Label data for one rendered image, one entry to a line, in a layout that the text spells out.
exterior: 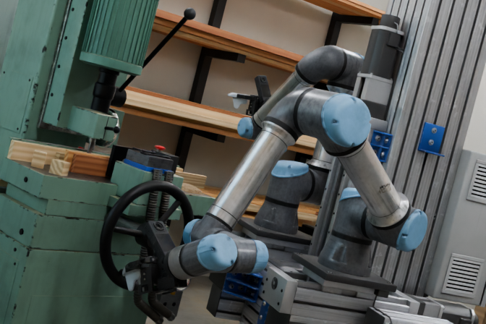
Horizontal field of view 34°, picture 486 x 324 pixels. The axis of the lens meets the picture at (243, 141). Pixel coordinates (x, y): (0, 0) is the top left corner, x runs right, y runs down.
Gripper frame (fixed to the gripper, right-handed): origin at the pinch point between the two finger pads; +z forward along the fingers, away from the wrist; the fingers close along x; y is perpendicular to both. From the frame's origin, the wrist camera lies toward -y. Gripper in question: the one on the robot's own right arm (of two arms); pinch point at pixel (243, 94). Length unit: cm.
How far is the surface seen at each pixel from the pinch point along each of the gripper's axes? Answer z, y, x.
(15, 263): -73, 43, -113
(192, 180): -51, 25, -51
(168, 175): -82, 17, -78
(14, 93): -31, 4, -104
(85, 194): -74, 24, -97
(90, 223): -74, 32, -95
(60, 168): -73, 18, -105
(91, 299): -73, 53, -91
